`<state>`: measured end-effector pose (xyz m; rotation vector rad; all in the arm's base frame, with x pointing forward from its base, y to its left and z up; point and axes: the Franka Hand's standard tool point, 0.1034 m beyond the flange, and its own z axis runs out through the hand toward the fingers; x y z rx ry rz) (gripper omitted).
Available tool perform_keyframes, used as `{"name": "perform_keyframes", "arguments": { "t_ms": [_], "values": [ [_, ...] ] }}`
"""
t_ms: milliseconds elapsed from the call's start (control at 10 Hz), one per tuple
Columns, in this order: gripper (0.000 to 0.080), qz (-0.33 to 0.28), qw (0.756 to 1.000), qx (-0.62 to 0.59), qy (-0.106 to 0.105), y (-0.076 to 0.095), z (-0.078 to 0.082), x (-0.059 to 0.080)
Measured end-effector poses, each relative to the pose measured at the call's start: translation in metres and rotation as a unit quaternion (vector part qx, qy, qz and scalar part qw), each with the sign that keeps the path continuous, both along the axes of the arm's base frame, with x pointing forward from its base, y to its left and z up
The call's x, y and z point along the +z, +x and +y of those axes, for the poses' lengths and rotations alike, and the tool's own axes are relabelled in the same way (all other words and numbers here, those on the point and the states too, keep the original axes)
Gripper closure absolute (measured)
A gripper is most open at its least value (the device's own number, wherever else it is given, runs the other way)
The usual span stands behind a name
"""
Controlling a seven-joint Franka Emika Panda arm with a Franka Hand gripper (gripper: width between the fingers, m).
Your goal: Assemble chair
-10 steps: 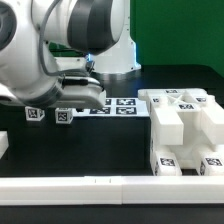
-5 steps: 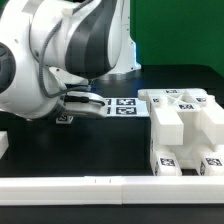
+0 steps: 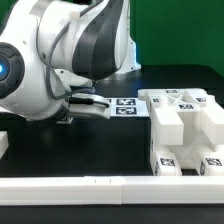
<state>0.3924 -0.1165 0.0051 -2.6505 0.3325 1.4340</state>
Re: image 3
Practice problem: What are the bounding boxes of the white part at left edge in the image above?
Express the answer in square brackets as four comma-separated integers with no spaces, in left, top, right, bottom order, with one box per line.
[0,131,9,159]

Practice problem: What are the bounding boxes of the white chair back assembly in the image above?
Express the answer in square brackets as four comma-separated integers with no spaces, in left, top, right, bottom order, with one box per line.
[138,88,224,145]

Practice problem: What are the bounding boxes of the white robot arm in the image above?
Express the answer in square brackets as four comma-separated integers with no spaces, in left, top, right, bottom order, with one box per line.
[0,0,129,121]

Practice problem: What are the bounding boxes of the white chair seat frame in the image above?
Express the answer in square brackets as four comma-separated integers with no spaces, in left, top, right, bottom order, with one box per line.
[149,109,224,169]

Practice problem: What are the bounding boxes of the white sheet with tags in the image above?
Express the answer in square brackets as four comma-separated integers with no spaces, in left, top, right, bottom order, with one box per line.
[108,98,149,118]

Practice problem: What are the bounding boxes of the white front barrier rail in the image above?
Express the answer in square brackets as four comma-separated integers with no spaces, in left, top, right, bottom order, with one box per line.
[0,176,224,206]

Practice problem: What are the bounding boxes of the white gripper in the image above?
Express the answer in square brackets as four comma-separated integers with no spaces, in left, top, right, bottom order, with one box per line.
[58,93,111,124]

